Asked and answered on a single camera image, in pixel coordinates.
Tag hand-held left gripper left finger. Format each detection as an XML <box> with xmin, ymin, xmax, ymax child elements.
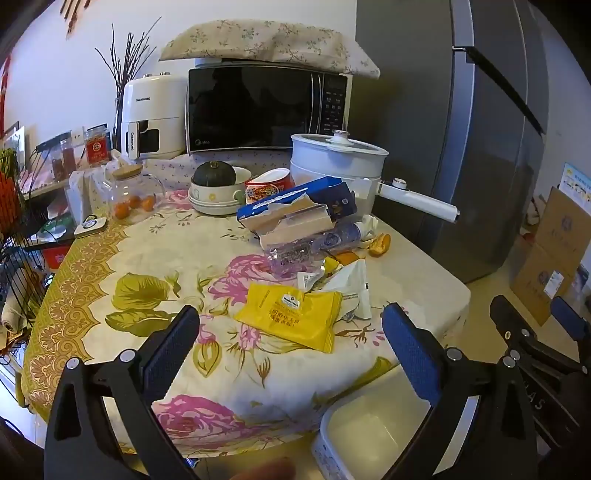
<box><xmin>44</xmin><ymin>305</ymin><xmax>201</xmax><ymax>480</ymax></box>

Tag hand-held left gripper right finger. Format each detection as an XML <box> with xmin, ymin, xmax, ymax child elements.
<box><xmin>381</xmin><ymin>302</ymin><xmax>541</xmax><ymax>480</ymax></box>

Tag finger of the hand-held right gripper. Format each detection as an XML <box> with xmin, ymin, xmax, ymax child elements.
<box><xmin>489</xmin><ymin>295</ymin><xmax>581</xmax><ymax>376</ymax></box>
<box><xmin>551</xmin><ymin>295</ymin><xmax>591</xmax><ymax>343</ymax></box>

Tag white plastic bin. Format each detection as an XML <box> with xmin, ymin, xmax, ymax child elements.
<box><xmin>311</xmin><ymin>369</ymin><xmax>440</xmax><ymax>480</ymax></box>

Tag orange peel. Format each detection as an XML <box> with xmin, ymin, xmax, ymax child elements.
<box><xmin>368</xmin><ymin>233</ymin><xmax>392</xmax><ymax>257</ymax></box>

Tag yellow snack packet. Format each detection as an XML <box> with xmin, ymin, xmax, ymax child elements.
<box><xmin>234</xmin><ymin>282</ymin><xmax>344</xmax><ymax>354</ymax></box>

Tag clear plastic bottle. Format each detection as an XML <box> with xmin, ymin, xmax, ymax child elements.
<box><xmin>265</xmin><ymin>220</ymin><xmax>370</xmax><ymax>278</ymax></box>

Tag large white wrapper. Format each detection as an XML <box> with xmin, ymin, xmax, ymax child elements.
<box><xmin>318</xmin><ymin>259</ymin><xmax>373</xmax><ymax>322</ymax></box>

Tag small white wrapper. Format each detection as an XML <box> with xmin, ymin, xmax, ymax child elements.
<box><xmin>297</xmin><ymin>270</ymin><xmax>325</xmax><ymax>292</ymax></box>

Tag cream floral bowl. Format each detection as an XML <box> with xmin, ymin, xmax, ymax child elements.
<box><xmin>188</xmin><ymin>194</ymin><xmax>245</xmax><ymax>217</ymax></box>

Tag small white device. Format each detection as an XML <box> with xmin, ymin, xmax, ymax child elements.
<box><xmin>74</xmin><ymin>215</ymin><xmax>110</xmax><ymax>239</ymax></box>

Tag white twine roll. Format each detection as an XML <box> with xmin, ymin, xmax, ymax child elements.
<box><xmin>0</xmin><ymin>295</ymin><xmax>25</xmax><ymax>334</ymax></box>

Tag torn white paper carton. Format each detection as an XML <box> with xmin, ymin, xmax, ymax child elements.
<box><xmin>259</xmin><ymin>203</ymin><xmax>336</xmax><ymax>251</ymax></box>

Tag white stacked bowls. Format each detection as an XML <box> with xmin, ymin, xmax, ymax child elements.
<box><xmin>189</xmin><ymin>166</ymin><xmax>253</xmax><ymax>206</ymax></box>

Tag glass jar with cork lid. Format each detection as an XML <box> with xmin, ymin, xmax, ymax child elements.
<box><xmin>104</xmin><ymin>164</ymin><xmax>166</xmax><ymax>223</ymax></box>

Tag dark green pumpkin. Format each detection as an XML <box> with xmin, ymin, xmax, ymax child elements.
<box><xmin>192</xmin><ymin>161</ymin><xmax>238</xmax><ymax>188</ymax></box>

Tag grey refrigerator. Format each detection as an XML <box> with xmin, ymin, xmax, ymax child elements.
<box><xmin>355</xmin><ymin>0</ymin><xmax>561</xmax><ymax>284</ymax></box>

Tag torn blue cardboard box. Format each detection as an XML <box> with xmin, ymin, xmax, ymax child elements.
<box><xmin>236</xmin><ymin>176</ymin><xmax>359</xmax><ymax>234</ymax></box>

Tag red instant noodle cup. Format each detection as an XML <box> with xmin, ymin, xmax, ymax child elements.
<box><xmin>244</xmin><ymin>168</ymin><xmax>295</xmax><ymax>205</ymax></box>

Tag white electric cooking pot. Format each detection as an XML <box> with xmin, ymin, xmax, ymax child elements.
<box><xmin>290</xmin><ymin>130</ymin><xmax>461</xmax><ymax>225</ymax></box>

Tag red label jar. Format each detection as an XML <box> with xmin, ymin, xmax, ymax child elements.
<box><xmin>84</xmin><ymin>124</ymin><xmax>112</xmax><ymax>167</ymax></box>

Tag glass jar with reddish contents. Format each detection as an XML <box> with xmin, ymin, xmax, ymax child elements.
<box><xmin>50</xmin><ymin>134</ymin><xmax>77</xmax><ymax>179</ymax></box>

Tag glass pot lid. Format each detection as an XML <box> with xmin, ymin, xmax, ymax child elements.
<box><xmin>291</xmin><ymin>130</ymin><xmax>389</xmax><ymax>156</ymax></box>

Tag white air fryer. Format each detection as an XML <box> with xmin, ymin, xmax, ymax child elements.
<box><xmin>120</xmin><ymin>72</ymin><xmax>189</xmax><ymax>161</ymax></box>

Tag black microwave oven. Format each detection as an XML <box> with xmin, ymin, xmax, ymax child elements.
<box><xmin>185</xmin><ymin>62</ymin><xmax>354</xmax><ymax>156</ymax></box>

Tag framed picture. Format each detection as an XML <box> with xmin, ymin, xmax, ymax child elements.
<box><xmin>0</xmin><ymin>122</ymin><xmax>27</xmax><ymax>160</ymax></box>

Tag dried dark branches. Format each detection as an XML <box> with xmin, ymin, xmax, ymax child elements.
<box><xmin>95</xmin><ymin>17</ymin><xmax>162</xmax><ymax>100</ymax></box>

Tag floral cloth cover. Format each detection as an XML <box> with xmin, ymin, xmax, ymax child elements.
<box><xmin>159</xmin><ymin>19</ymin><xmax>380</xmax><ymax>79</ymax></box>

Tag red hanging ornament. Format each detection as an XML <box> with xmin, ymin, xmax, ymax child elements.
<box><xmin>61</xmin><ymin>0</ymin><xmax>92</xmax><ymax>35</ymax></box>

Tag blue wall flyer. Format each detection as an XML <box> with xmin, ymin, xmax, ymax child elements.
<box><xmin>558</xmin><ymin>162</ymin><xmax>591</xmax><ymax>205</ymax></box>

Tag black wire rack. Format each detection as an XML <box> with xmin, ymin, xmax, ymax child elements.
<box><xmin>0</xmin><ymin>215</ymin><xmax>63</xmax><ymax>365</ymax></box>

